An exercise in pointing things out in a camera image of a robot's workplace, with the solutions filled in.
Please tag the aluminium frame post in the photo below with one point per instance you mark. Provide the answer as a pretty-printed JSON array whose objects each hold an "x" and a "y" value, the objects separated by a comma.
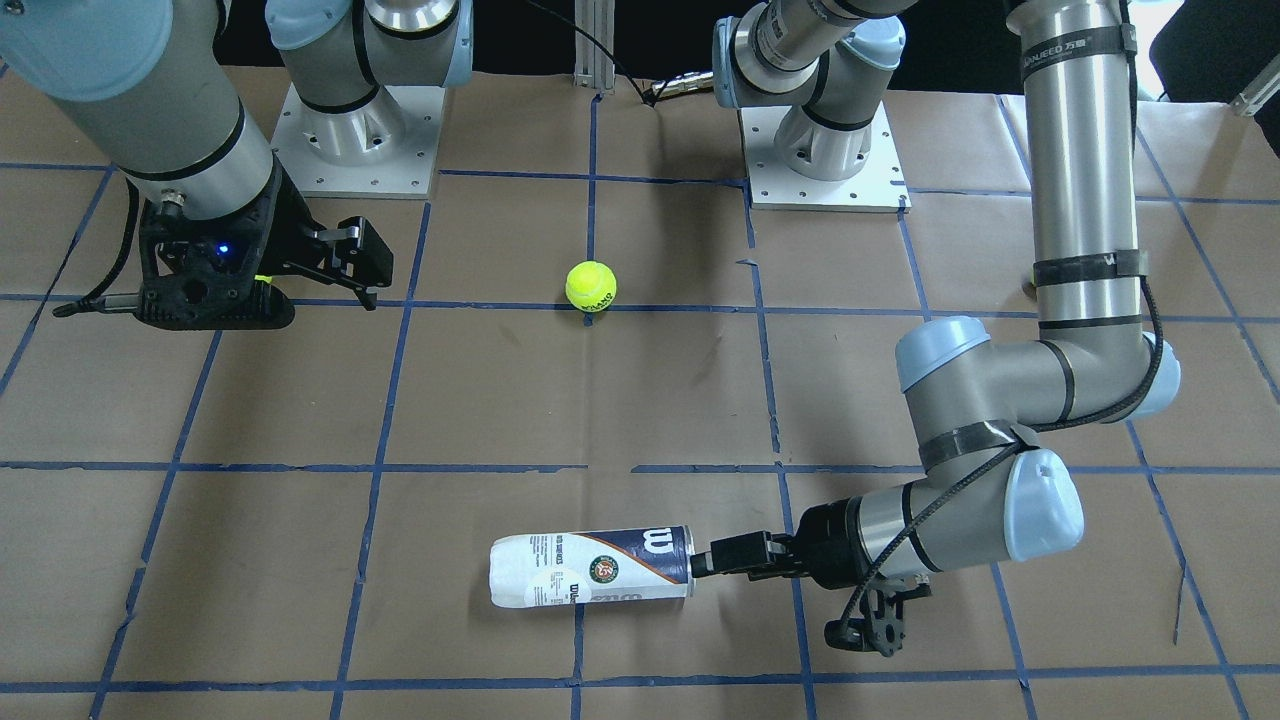
[{"x": 594, "y": 44}]

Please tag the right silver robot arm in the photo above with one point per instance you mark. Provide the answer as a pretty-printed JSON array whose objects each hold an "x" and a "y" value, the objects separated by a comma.
[{"x": 213, "y": 213}]

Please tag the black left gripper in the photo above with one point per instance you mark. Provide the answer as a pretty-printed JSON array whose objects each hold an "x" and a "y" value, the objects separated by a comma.
[{"x": 826, "y": 546}]

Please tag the tennis ball can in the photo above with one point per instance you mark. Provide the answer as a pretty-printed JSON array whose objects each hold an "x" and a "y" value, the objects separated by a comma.
[{"x": 594, "y": 566}]

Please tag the centre tennis ball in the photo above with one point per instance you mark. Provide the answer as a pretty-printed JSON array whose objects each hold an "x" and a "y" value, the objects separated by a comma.
[{"x": 591, "y": 286}]

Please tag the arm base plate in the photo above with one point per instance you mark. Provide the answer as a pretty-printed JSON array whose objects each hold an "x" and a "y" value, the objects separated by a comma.
[
  {"x": 386, "y": 150},
  {"x": 795, "y": 164}
]

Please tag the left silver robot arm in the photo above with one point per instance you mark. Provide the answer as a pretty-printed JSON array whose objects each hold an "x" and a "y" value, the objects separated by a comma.
[{"x": 990, "y": 491}]

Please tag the brown paper table cover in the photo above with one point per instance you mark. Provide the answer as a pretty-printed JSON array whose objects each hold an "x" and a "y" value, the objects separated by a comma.
[{"x": 296, "y": 524}]

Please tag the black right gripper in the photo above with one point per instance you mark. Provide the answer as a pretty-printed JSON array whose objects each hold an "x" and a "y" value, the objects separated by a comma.
[{"x": 287, "y": 222}]

